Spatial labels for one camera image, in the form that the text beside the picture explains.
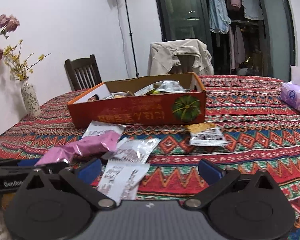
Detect pink snack packet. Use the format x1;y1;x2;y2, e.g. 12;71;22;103
35;131;121;166

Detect yellow white snack packet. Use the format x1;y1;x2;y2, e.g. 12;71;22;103
184;122;228;146

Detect white printed snack packet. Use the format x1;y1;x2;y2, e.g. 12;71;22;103
102;138;161;164

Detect red patterned tablecloth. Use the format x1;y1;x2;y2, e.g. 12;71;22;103
0;76;300;239

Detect floral ceramic vase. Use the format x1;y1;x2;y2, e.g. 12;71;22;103
21;77;41;118

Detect orange cardboard snack box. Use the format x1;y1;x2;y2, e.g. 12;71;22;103
67;72;206;128

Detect dark wooden chair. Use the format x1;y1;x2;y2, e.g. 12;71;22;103
64;54;102;90

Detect yellow flower branches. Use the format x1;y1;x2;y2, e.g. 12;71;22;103
2;39;51;81

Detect purple tissue pack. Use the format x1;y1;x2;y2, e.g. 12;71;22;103
280;82;300;112

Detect chair with beige jacket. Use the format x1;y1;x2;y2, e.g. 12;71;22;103
169;55;196;74

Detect beige jacket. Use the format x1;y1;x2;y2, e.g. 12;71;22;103
147;38;214;76

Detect dark sliding glass door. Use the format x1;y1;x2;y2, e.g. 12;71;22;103
157;0;295;81

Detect light blue hanging shirt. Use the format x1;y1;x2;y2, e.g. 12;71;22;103
209;0;231;35

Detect white hanging top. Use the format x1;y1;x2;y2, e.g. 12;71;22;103
242;0;264;21

